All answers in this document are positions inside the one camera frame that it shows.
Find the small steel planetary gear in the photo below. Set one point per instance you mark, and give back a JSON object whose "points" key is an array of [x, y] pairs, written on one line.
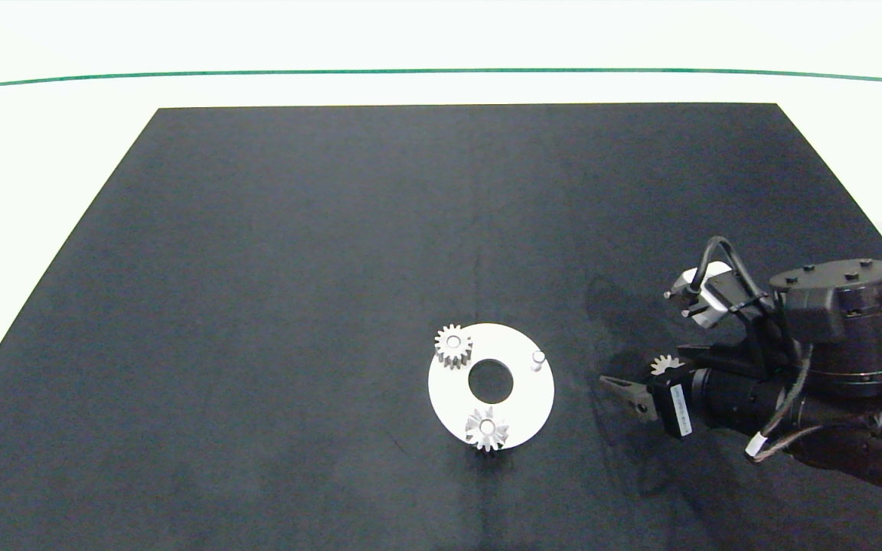
{"points": [[661, 366], [476, 433], [443, 349]]}

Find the round white plate with pins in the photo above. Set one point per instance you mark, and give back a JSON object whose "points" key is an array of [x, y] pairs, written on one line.
{"points": [[527, 398]]}

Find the thin green line tape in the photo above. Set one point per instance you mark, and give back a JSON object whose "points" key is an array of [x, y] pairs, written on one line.
{"points": [[441, 71]]}

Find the dark table mat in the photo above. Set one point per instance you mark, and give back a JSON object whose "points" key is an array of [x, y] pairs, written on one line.
{"points": [[219, 306]]}

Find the boxy silver wrist camera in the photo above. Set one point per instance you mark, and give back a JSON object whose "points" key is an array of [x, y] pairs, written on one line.
{"points": [[717, 295]]}

